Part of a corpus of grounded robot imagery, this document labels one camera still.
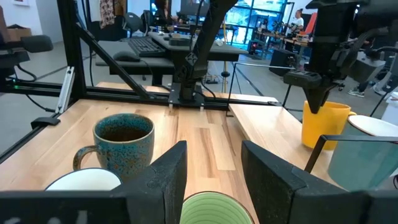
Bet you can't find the person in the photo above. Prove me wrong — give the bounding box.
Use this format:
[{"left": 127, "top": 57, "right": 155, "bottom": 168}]
[
  {"left": 154, "top": 0, "right": 175, "bottom": 24},
  {"left": 290, "top": 8, "right": 305, "bottom": 32}
]

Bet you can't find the black office chair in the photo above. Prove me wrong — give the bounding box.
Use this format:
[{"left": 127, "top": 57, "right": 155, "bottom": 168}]
[{"left": 0, "top": 30, "right": 54, "bottom": 94}]

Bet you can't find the dark teal speckled mug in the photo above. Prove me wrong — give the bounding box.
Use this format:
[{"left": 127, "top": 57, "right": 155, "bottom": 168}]
[{"left": 73, "top": 113, "right": 155, "bottom": 183}]

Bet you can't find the teal mug white inside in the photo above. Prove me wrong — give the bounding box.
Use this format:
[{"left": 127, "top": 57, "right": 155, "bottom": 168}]
[{"left": 327, "top": 114, "right": 398, "bottom": 192}]

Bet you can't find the black metal table frame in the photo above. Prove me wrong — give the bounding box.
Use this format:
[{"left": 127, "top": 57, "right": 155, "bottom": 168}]
[{"left": 0, "top": 0, "right": 280, "bottom": 164}]

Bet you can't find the black computer mouse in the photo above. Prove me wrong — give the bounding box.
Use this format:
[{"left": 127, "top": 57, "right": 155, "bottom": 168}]
[{"left": 112, "top": 50, "right": 141, "bottom": 62}]

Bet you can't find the black keyboard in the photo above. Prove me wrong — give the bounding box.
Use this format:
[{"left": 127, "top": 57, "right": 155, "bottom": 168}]
[{"left": 127, "top": 37, "right": 167, "bottom": 58}]

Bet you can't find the patterned hanging cloth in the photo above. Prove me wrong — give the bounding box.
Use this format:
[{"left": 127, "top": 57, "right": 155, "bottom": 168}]
[{"left": 99, "top": 0, "right": 116, "bottom": 29}]

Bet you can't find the green ribbed mug white handle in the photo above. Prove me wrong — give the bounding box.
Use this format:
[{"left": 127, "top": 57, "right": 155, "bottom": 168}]
[{"left": 179, "top": 191, "right": 255, "bottom": 224}]

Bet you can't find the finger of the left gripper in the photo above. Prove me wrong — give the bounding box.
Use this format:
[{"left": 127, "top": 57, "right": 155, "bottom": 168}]
[{"left": 303, "top": 85, "right": 330, "bottom": 114}]

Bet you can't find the yellow mug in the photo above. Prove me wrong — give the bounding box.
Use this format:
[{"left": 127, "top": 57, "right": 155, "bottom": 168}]
[{"left": 301, "top": 100, "right": 358, "bottom": 151}]

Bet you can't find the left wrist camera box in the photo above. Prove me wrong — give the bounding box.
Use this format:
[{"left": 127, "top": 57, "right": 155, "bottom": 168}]
[{"left": 348, "top": 51, "right": 387, "bottom": 84}]

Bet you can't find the cardboard box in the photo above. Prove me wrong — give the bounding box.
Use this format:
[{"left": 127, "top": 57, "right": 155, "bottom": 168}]
[{"left": 6, "top": 24, "right": 32, "bottom": 43}]

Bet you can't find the silver aluminium profile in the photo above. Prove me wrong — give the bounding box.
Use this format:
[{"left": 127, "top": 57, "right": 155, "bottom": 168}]
[{"left": 55, "top": 65, "right": 76, "bottom": 114}]

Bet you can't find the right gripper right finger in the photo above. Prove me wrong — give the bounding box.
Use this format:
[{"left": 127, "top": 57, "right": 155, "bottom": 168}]
[{"left": 241, "top": 140, "right": 369, "bottom": 224}]

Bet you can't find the person's foot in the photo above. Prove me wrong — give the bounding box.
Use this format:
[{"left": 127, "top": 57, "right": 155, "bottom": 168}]
[{"left": 347, "top": 86, "right": 365, "bottom": 98}]

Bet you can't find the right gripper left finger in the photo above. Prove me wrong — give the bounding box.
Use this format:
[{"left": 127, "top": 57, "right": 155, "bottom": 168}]
[{"left": 111, "top": 140, "right": 188, "bottom": 224}]

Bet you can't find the white blue floral mug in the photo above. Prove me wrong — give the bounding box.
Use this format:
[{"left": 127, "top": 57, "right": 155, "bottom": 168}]
[{"left": 45, "top": 167, "right": 123, "bottom": 192}]

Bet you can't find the wooden shelf black metal frame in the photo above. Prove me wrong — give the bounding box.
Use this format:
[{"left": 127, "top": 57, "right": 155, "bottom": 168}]
[{"left": 226, "top": 61, "right": 398, "bottom": 187}]

